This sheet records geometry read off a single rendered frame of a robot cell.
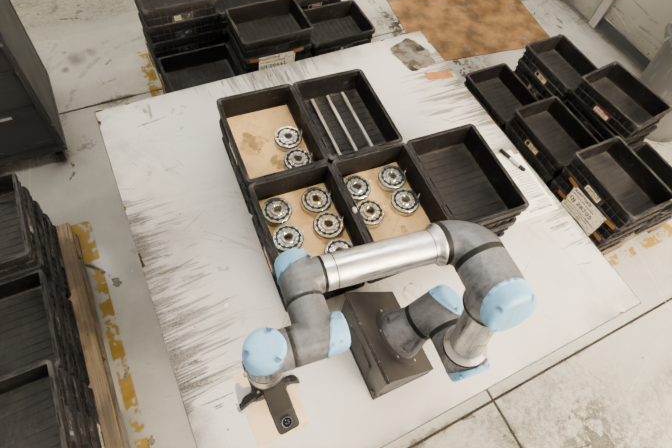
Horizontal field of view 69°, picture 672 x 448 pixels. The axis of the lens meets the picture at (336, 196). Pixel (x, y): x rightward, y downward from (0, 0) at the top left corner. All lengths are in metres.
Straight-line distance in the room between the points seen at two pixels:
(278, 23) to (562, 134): 1.69
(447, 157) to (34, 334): 1.70
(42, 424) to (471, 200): 1.63
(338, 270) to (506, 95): 2.36
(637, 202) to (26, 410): 2.64
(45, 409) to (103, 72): 2.14
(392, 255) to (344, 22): 2.32
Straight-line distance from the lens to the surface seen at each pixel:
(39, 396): 2.00
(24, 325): 2.22
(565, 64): 3.40
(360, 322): 1.44
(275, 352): 0.87
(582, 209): 2.66
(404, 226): 1.73
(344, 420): 1.62
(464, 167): 1.96
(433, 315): 1.44
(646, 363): 2.97
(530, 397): 2.61
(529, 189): 2.18
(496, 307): 1.02
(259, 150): 1.85
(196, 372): 1.65
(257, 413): 1.18
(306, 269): 0.95
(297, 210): 1.71
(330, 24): 3.13
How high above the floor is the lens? 2.29
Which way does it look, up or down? 57 degrees down
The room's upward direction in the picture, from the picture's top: 11 degrees clockwise
